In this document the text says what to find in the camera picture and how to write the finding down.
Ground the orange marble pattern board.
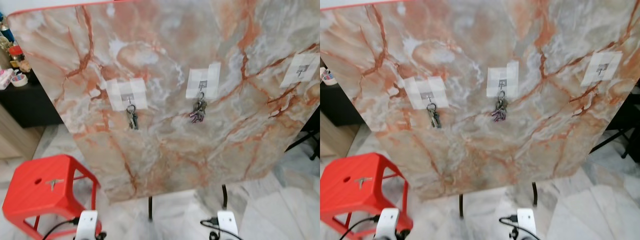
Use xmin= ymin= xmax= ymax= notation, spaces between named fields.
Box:
xmin=320 ymin=0 xmax=640 ymax=201
xmin=7 ymin=0 xmax=321 ymax=203

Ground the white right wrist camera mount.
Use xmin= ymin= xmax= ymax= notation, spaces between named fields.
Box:
xmin=217 ymin=211 xmax=240 ymax=240
xmin=516 ymin=208 xmax=537 ymax=239

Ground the red plastic stool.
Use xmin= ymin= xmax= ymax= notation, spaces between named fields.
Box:
xmin=320 ymin=152 xmax=413 ymax=240
xmin=1 ymin=154 xmax=103 ymax=240

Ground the white adhesive hook patch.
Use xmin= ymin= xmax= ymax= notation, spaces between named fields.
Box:
xmin=280 ymin=53 xmax=320 ymax=89
xmin=106 ymin=78 xmax=149 ymax=112
xmin=403 ymin=76 xmax=451 ymax=110
xmin=185 ymin=62 xmax=222 ymax=100
xmin=581 ymin=51 xmax=623 ymax=87
xmin=487 ymin=60 xmax=520 ymax=98

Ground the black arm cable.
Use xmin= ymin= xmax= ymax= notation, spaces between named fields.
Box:
xmin=499 ymin=215 xmax=538 ymax=240
xmin=201 ymin=216 xmax=243 ymax=240
xmin=339 ymin=215 xmax=381 ymax=240
xmin=41 ymin=217 xmax=81 ymax=240

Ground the red lid jar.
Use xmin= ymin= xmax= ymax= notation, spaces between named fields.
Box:
xmin=9 ymin=45 xmax=27 ymax=69

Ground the black chair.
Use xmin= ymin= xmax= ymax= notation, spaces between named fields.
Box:
xmin=286 ymin=106 xmax=321 ymax=162
xmin=590 ymin=82 xmax=640 ymax=164

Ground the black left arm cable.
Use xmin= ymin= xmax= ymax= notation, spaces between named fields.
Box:
xmin=339 ymin=215 xmax=381 ymax=240
xmin=41 ymin=217 xmax=81 ymax=240

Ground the black low cabinet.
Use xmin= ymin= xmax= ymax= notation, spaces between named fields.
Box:
xmin=0 ymin=72 xmax=64 ymax=129
xmin=320 ymin=82 xmax=369 ymax=127

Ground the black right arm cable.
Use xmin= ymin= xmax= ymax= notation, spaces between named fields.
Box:
xmin=499 ymin=215 xmax=538 ymax=240
xmin=201 ymin=216 xmax=243 ymax=240

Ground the key bunch with purple key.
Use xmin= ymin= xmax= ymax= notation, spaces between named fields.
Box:
xmin=491 ymin=90 xmax=509 ymax=123
xmin=189 ymin=91 xmax=208 ymax=124

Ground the dark silver key bunch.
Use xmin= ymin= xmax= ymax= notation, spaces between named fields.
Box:
xmin=426 ymin=102 xmax=442 ymax=129
xmin=125 ymin=103 xmax=139 ymax=131

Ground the light wooden cabinet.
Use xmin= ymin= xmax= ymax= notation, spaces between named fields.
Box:
xmin=320 ymin=110 xmax=352 ymax=159
xmin=0 ymin=105 xmax=45 ymax=162

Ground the blue bottle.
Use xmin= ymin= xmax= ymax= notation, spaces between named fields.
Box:
xmin=0 ymin=15 xmax=14 ymax=51

